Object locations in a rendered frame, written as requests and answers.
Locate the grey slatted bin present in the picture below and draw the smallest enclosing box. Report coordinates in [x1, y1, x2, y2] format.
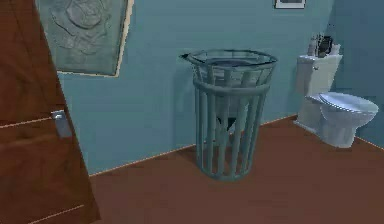
[179, 49, 279, 182]

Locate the white bottle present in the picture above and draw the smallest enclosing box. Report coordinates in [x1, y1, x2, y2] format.
[307, 33, 318, 57]

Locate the small white framed picture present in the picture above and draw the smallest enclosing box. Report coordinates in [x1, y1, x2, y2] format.
[274, 0, 307, 10]

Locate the brown wooden room door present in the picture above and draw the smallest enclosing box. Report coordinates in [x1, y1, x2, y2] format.
[0, 0, 102, 224]

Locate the silver door handle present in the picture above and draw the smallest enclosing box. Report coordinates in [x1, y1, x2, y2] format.
[50, 109, 73, 139]

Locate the grey-green framed wall picture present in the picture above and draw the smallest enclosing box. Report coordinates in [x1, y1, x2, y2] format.
[35, 0, 135, 78]

